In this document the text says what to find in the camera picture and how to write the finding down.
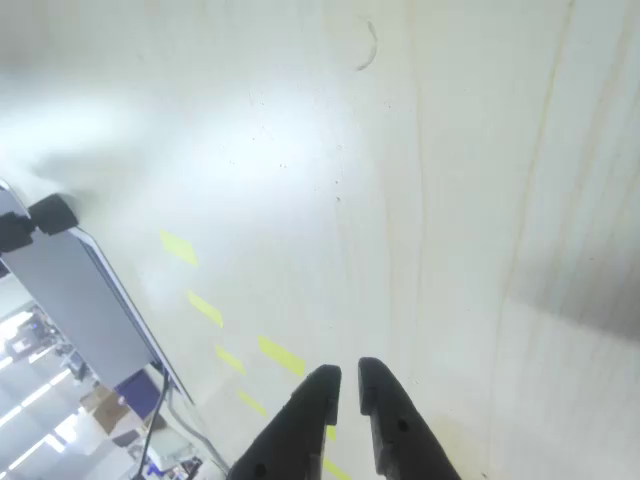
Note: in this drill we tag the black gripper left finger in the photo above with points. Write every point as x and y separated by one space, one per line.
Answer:
285 440

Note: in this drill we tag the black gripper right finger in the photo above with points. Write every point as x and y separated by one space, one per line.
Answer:
405 440

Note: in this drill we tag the dark blue box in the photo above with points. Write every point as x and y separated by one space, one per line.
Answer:
140 392

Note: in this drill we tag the brown cardboard box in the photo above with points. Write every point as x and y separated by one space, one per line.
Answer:
105 407

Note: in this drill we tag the yellow tape strip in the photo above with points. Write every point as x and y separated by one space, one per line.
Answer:
178 247
205 309
251 403
334 470
331 433
231 360
281 356

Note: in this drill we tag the grey metal panel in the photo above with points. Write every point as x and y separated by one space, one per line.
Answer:
75 300

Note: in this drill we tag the black clamp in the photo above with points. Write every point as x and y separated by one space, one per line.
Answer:
52 215

